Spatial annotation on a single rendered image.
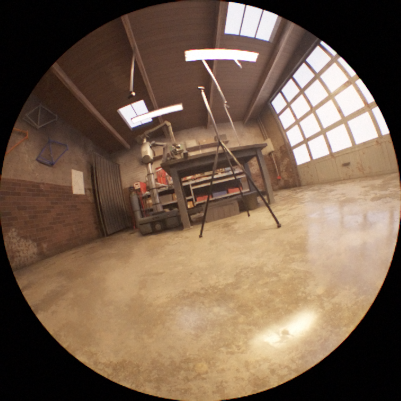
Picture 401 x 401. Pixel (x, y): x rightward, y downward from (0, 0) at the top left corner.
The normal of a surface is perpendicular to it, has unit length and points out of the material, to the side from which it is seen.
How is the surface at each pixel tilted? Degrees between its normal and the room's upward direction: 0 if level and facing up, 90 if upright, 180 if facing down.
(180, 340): 0
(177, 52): 174
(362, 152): 90
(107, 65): 174
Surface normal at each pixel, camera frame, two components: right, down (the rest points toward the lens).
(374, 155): -0.97, 0.25
